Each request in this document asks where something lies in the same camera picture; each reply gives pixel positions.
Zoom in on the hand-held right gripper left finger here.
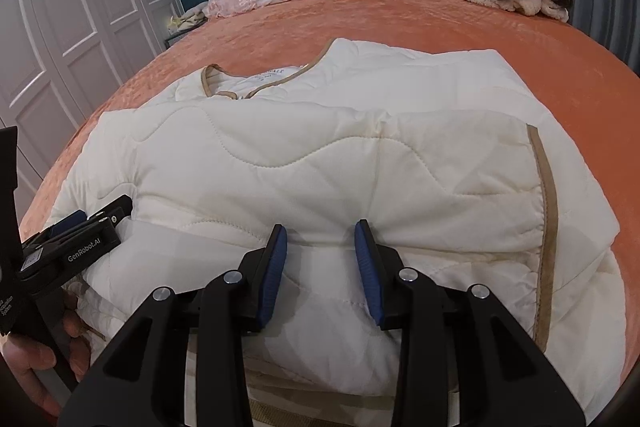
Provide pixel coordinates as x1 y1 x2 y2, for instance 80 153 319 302
57 224 288 427

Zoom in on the pale yellow cloth bundle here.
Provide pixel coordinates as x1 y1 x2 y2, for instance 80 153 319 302
167 4 208 34

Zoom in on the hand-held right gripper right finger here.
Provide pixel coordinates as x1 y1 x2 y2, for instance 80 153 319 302
354 219 586 427

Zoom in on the orange plush bedspread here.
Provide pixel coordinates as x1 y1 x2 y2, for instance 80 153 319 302
20 0 640 427

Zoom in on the white quilted jacket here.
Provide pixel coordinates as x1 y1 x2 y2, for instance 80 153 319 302
45 38 628 427

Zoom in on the person's left hand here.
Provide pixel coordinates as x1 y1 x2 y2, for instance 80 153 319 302
2 294 92 418

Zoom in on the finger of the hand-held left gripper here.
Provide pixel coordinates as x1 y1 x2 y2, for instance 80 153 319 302
20 195 134 280
30 211 88 253

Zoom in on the white panelled wardrobe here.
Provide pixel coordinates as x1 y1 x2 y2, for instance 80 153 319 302
0 0 176 208

